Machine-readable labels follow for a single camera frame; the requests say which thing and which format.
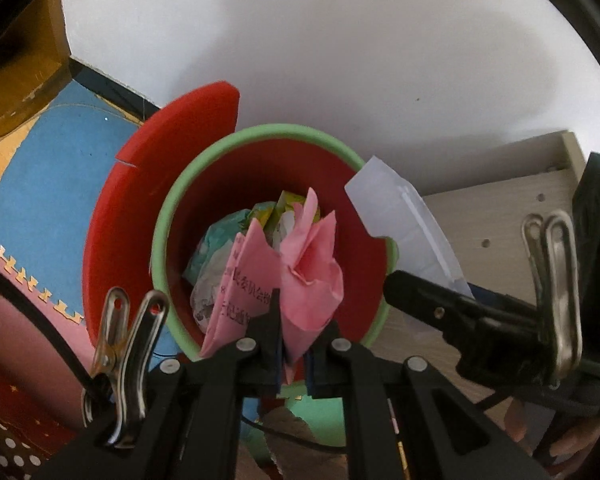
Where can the white bed frame side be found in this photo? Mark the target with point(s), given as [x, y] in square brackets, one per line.
[483, 225]

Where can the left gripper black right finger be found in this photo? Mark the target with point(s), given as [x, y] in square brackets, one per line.
[406, 420]

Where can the white plastic bag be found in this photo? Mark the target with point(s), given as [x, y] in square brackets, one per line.
[205, 273]

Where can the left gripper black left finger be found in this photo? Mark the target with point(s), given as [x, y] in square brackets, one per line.
[194, 413]

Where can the pink paper receipt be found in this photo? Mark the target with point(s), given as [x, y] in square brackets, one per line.
[302, 269]

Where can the colourful foam floor mat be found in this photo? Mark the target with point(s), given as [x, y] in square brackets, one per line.
[47, 197]

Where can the teal wet wipes pack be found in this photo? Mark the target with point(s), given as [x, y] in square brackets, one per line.
[225, 230]

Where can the wooden desk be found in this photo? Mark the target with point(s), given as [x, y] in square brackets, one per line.
[34, 62]

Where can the silver spring clamp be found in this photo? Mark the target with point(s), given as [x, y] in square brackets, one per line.
[551, 250]
[120, 365]

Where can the silver spring clamp right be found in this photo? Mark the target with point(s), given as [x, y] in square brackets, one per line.
[551, 250]

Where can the red green trash bin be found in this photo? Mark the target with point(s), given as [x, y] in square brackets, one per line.
[254, 166]

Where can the silver spring clamp left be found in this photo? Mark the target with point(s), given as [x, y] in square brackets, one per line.
[120, 365]

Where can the white green selfie stick box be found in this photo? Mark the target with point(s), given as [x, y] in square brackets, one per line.
[283, 216]

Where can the person's right hand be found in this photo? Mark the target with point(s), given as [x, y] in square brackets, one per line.
[575, 444]

